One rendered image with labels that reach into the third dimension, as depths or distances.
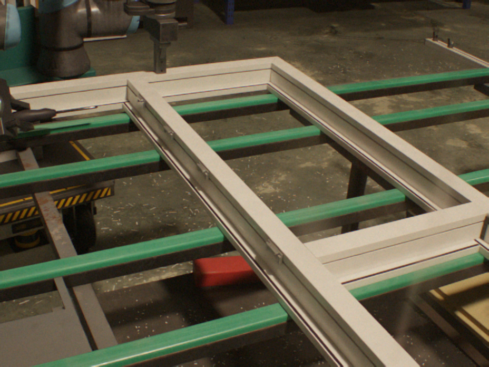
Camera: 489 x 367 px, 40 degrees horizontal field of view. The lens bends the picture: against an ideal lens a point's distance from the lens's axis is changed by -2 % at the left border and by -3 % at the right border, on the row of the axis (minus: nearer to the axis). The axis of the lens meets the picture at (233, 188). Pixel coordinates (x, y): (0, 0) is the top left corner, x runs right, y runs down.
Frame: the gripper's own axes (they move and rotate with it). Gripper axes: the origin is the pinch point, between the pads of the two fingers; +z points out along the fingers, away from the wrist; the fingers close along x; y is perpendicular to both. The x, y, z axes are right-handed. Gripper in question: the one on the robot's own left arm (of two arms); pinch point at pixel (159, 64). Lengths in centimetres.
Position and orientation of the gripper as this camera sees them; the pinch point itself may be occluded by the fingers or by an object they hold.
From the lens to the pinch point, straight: 179.7
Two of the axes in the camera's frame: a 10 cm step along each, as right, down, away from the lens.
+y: 9.0, -1.7, 4.0
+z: -0.5, 8.7, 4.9
